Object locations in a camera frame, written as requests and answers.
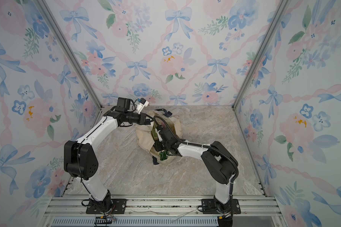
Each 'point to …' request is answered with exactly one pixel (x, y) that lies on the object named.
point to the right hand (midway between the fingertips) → (156, 142)
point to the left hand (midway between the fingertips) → (154, 119)
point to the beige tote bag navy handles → (145, 134)
